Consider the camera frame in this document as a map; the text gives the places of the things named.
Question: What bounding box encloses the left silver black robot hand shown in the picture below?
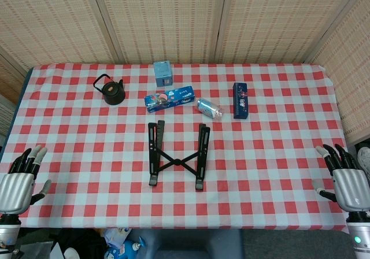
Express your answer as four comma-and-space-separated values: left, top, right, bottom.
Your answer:
0, 145, 52, 215

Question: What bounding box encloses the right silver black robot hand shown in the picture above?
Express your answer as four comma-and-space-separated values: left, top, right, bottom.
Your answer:
311, 143, 370, 213

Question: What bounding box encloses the black folding laptop stand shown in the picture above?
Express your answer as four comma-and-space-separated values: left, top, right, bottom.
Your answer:
147, 120, 211, 191

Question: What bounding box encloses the red white checkered tablecloth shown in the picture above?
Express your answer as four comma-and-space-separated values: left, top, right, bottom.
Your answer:
0, 62, 365, 233

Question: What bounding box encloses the black bag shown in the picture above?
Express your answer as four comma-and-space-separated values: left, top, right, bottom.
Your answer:
17, 228, 108, 259

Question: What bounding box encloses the light blue plastic package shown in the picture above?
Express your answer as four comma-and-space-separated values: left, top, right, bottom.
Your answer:
101, 227, 132, 247

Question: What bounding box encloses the bamboo folding screen panel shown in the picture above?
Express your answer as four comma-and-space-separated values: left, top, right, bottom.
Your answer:
215, 0, 370, 65
303, 0, 370, 144
0, 46, 29, 103
89, 0, 232, 65
0, 0, 122, 69

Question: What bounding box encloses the blue cartoon bottle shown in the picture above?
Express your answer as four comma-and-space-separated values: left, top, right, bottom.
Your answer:
103, 240, 143, 259

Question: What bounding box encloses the black cast iron teapot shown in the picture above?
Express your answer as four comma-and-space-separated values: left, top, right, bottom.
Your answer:
92, 73, 126, 106

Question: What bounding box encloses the dark blue rectangular box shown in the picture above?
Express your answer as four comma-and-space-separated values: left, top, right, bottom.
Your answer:
232, 82, 249, 120

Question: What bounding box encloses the clear bottle with blue label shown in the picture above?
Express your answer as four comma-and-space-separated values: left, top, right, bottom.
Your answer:
196, 98, 224, 120

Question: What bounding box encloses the blue Oreo cookie box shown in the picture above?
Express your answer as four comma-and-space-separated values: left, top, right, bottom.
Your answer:
144, 86, 194, 114

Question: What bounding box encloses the light blue cube box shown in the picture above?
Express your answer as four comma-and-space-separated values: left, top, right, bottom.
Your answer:
153, 60, 173, 88

